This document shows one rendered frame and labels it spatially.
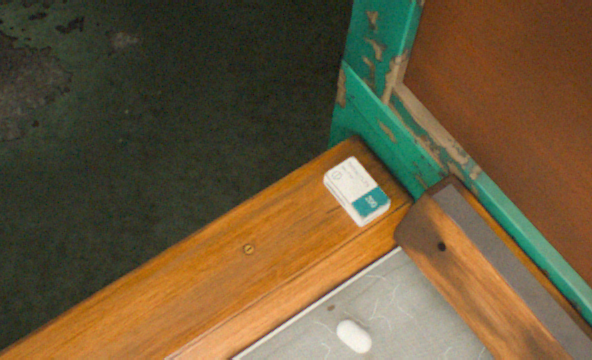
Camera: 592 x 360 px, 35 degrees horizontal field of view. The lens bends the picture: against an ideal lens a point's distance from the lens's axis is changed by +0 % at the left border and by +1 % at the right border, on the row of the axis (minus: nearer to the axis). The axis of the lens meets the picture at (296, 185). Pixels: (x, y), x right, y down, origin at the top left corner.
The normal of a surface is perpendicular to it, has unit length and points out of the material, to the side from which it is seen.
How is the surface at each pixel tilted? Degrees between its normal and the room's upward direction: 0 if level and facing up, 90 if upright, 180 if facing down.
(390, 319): 0
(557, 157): 90
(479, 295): 67
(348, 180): 0
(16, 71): 0
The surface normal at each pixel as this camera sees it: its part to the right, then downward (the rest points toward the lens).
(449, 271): -0.71, 0.29
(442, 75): -0.81, 0.50
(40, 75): 0.05, -0.47
